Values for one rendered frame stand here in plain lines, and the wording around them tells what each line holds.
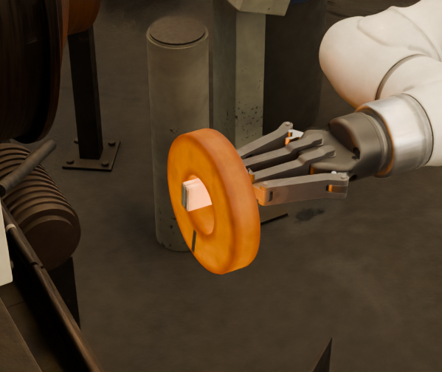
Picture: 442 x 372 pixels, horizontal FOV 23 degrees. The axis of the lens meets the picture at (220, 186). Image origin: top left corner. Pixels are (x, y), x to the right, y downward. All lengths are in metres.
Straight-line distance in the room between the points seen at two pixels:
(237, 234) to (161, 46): 1.00
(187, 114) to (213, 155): 1.04
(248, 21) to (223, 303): 0.58
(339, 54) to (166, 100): 0.78
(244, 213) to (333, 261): 1.26
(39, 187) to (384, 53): 0.62
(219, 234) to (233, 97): 1.14
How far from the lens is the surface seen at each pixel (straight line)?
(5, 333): 0.97
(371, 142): 1.21
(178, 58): 2.06
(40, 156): 1.70
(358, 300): 2.26
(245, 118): 2.28
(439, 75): 1.30
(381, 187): 2.56
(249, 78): 2.23
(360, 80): 1.36
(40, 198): 1.67
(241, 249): 1.11
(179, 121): 2.14
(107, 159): 2.62
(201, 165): 1.12
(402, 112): 1.23
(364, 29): 1.39
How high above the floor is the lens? 1.55
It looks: 38 degrees down
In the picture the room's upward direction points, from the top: straight up
